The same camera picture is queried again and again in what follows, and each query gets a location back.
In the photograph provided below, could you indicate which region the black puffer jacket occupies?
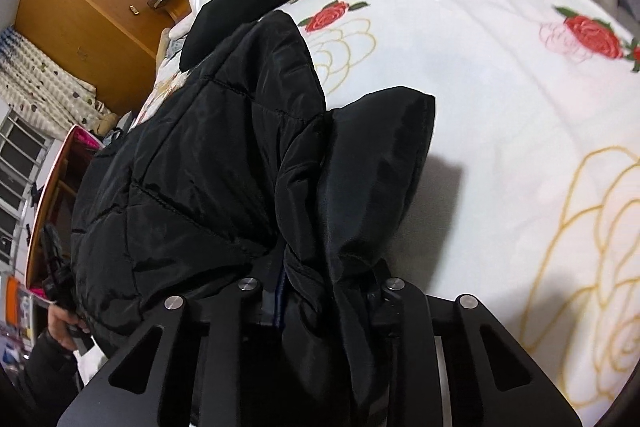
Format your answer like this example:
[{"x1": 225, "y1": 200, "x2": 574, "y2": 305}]
[{"x1": 72, "y1": 11, "x2": 435, "y2": 407}]

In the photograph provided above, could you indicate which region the white floral bed blanket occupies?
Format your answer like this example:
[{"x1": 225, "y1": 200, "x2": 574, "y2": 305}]
[{"x1": 74, "y1": 0, "x2": 640, "y2": 427}]

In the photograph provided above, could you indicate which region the left wooden wardrobe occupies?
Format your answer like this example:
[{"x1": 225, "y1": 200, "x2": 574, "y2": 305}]
[{"x1": 14, "y1": 0, "x2": 174, "y2": 115}]

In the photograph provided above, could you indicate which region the patterned window curtain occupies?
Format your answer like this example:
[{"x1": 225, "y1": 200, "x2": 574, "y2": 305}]
[{"x1": 0, "y1": 27, "x2": 111, "y2": 140}]

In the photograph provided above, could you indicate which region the person's left hand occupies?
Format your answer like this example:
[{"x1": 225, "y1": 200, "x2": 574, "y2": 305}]
[{"x1": 48, "y1": 305, "x2": 89, "y2": 351}]

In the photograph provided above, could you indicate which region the wooden desk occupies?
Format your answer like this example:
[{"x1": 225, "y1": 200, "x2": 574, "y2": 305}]
[{"x1": 25, "y1": 124, "x2": 103, "y2": 299}]

